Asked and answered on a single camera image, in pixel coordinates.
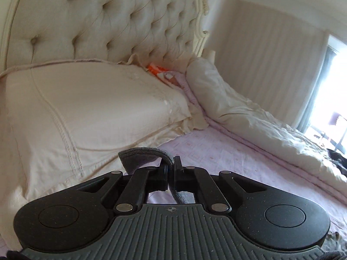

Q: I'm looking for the grey knitted sweater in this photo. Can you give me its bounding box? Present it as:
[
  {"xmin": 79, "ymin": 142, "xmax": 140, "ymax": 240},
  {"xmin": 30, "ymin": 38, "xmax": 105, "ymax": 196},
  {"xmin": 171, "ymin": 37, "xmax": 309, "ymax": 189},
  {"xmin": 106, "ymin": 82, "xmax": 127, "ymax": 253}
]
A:
[{"xmin": 118, "ymin": 147, "xmax": 195, "ymax": 204}]

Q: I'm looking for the pink patterned bed sheet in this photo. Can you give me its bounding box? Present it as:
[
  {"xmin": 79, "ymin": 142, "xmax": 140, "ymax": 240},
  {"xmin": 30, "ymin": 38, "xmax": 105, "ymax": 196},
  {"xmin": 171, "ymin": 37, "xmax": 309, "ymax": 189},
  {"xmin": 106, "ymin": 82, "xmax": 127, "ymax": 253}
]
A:
[{"xmin": 162, "ymin": 72, "xmax": 346, "ymax": 241}]

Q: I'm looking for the orange white small object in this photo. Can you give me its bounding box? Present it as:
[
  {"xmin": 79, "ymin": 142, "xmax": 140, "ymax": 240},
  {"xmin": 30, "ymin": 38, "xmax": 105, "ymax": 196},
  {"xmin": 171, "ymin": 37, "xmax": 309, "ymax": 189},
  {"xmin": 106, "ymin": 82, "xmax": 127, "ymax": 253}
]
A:
[{"xmin": 146, "ymin": 63, "xmax": 168, "ymax": 80}]

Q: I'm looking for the grey window curtain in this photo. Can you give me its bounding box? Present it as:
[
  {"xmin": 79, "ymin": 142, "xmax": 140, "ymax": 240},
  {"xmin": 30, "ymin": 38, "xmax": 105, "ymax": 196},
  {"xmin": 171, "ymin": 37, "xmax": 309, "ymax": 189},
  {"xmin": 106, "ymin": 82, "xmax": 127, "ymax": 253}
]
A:
[{"xmin": 297, "ymin": 46, "xmax": 336, "ymax": 133}]

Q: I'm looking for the cream tufted headboard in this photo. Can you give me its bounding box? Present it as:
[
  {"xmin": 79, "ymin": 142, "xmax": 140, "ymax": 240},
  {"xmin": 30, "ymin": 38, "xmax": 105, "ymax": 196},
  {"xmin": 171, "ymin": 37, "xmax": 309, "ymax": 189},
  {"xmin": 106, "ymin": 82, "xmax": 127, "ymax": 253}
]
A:
[{"xmin": 1, "ymin": 0, "xmax": 209, "ymax": 70}]

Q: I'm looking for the dark clothes pile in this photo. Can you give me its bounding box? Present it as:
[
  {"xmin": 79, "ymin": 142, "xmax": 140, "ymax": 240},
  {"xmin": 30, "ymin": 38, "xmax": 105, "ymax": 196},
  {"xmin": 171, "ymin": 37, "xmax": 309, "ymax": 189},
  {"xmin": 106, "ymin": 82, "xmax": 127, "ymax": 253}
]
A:
[{"xmin": 327, "ymin": 148, "xmax": 347, "ymax": 177}]

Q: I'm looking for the cream rolled duvet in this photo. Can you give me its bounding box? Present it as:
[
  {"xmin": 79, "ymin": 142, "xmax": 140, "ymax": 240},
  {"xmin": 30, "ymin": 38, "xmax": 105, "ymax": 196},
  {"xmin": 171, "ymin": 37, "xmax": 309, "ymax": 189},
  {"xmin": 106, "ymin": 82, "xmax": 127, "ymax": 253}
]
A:
[{"xmin": 186, "ymin": 58, "xmax": 346, "ymax": 195}]

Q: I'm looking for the cream pillow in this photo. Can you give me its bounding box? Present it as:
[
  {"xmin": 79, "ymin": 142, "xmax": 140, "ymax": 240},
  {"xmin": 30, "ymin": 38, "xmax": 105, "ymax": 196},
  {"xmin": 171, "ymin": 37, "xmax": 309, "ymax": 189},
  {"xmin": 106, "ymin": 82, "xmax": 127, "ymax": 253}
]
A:
[{"xmin": 1, "ymin": 60, "xmax": 207, "ymax": 249}]

